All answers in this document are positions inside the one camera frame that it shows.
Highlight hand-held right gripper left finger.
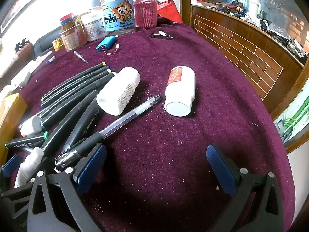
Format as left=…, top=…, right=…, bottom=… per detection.
left=27, top=143, right=107, bottom=232

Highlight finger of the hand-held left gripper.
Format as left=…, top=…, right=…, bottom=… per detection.
left=0, top=155, right=23, bottom=179
left=1, top=186, right=32, bottom=200

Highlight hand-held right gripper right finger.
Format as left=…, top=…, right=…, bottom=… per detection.
left=206, top=144, right=285, bottom=232

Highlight white dropper bottle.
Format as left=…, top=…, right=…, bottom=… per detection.
left=14, top=147, right=45, bottom=189

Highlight yellow cardboard box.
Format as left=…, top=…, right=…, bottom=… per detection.
left=0, top=93, right=27, bottom=167

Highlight small white orange-tipped bottle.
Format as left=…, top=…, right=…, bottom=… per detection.
left=20, top=115, right=43, bottom=137

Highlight clear gel pen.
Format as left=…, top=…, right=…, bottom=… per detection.
left=55, top=95, right=161, bottom=172

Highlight pile of black markers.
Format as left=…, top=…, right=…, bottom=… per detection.
left=5, top=62, right=116, bottom=157

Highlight white plastic bottle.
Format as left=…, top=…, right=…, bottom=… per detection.
left=96, top=66, right=141, bottom=116

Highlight white papers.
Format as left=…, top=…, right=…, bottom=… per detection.
left=0, top=51, right=52, bottom=95

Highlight silver pen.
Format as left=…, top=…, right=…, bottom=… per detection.
left=73, top=50, right=88, bottom=64

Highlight brown armchair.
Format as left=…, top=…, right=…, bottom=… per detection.
left=14, top=42, right=34, bottom=63

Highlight wooden counter with brick pattern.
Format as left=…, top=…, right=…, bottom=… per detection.
left=180, top=0, right=309, bottom=119

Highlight small black object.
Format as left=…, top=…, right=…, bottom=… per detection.
left=14, top=38, right=31, bottom=51

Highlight blue battery pack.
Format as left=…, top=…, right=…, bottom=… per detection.
left=96, top=36, right=121, bottom=56

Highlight clear jar with orange label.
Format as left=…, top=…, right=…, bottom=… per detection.
left=59, top=24, right=87, bottom=52

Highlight dark leather sofa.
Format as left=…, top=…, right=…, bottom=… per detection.
left=33, top=25, right=62, bottom=58

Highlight white plastic jar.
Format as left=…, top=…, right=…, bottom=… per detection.
left=81, top=12, right=109, bottom=42

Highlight red-lidded jar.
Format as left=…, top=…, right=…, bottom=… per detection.
left=59, top=13, right=78, bottom=32

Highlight small metal folding tool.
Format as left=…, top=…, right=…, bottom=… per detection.
left=150, top=30, right=174, bottom=39

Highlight clear jar with blue label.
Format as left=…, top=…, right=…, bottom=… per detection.
left=100, top=0, right=137, bottom=33

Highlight pink flask with knitted sleeve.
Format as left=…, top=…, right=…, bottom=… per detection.
left=133, top=0, right=158, bottom=28

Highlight red bag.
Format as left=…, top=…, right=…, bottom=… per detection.
left=157, top=0, right=183, bottom=23

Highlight bamboo print wall panel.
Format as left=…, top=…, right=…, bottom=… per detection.
left=274, top=97, right=309, bottom=145

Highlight clutter of tools and cables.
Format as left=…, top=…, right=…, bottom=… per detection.
left=215, top=0, right=309, bottom=58

